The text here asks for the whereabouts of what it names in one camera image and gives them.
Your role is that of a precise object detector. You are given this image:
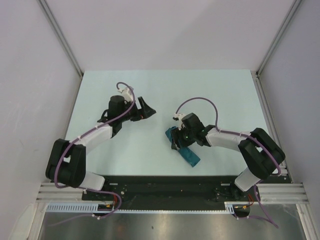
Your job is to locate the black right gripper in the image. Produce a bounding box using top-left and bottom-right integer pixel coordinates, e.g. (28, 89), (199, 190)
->
(170, 125), (196, 151)

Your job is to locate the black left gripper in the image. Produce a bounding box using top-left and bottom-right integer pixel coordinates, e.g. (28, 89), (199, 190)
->
(118, 97), (155, 123)

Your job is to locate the teal cloth napkin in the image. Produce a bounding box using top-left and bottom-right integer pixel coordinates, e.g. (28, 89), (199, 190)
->
(165, 126), (201, 168)

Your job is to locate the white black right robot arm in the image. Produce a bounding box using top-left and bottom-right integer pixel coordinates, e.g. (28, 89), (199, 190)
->
(165, 113), (286, 201)

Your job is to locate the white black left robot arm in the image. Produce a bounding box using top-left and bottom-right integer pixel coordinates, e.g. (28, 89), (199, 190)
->
(45, 95), (156, 200)

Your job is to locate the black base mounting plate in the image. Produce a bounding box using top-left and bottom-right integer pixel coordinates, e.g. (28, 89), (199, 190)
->
(78, 175), (290, 209)

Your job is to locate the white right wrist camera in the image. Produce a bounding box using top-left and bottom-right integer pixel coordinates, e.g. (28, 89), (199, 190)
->
(172, 113), (186, 126)

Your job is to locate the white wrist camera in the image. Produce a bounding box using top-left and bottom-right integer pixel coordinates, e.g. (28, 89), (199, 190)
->
(172, 113), (186, 126)
(117, 87), (135, 103)

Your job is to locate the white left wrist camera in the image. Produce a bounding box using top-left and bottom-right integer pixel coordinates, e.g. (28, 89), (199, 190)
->
(117, 87), (135, 103)

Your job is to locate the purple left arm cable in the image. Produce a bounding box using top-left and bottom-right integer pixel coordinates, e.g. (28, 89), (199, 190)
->
(47, 81), (136, 227)

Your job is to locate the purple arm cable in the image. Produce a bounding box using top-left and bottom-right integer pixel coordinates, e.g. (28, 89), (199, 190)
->
(47, 81), (136, 227)
(173, 97), (282, 229)

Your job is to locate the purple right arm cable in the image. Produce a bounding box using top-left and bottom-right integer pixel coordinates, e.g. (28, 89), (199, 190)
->
(173, 97), (282, 229)

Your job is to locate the aluminium frame rail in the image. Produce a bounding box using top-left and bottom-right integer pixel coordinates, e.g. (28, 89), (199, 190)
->
(251, 71), (320, 240)

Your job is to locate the white slotted cable duct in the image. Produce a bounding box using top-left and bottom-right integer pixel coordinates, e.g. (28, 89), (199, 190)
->
(46, 201), (236, 214)

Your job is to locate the left aluminium corner post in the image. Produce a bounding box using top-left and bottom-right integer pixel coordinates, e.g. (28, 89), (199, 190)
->
(36, 0), (84, 79)

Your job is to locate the aluminium corner post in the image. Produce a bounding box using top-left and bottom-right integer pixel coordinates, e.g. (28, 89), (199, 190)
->
(255, 0), (304, 77)
(36, 0), (84, 79)

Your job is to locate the right aluminium corner post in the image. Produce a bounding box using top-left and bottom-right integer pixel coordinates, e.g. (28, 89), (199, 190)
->
(255, 0), (304, 77)

